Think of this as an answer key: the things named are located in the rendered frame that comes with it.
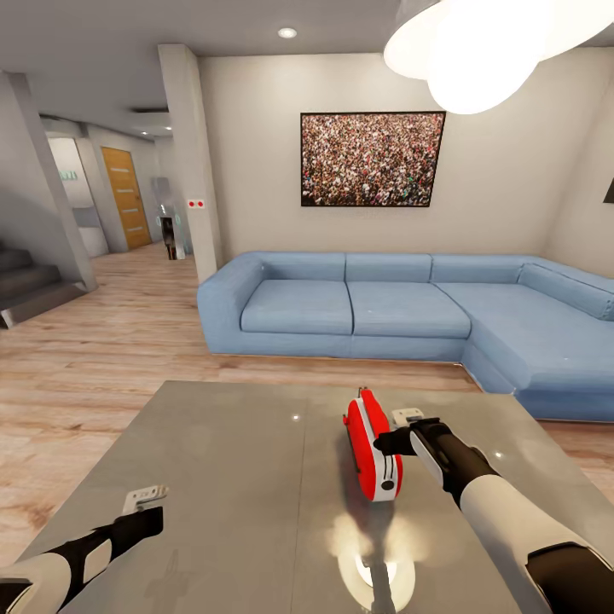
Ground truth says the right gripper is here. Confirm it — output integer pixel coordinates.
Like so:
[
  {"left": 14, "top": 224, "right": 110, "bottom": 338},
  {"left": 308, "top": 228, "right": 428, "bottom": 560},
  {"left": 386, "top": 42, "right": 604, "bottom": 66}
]
[{"left": 373, "top": 427, "right": 413, "bottom": 456}]

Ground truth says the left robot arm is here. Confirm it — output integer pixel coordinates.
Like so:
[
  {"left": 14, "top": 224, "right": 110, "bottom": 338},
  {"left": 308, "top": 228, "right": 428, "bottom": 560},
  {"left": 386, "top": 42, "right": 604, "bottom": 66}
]
[{"left": 0, "top": 485, "right": 169, "bottom": 614}]

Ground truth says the radio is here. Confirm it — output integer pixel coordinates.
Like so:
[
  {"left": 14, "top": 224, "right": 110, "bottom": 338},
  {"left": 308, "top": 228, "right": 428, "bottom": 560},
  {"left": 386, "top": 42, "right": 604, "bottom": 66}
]
[{"left": 343, "top": 389, "right": 403, "bottom": 501}]

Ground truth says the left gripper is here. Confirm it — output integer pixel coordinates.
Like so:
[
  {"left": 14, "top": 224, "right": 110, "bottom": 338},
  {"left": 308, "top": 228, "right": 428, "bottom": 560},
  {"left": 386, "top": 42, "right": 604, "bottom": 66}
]
[{"left": 114, "top": 506, "right": 164, "bottom": 550}]

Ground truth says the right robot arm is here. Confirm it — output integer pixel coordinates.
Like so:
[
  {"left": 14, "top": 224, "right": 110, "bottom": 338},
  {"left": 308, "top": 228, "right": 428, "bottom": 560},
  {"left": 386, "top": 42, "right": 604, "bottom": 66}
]
[{"left": 373, "top": 408, "right": 614, "bottom": 614}]

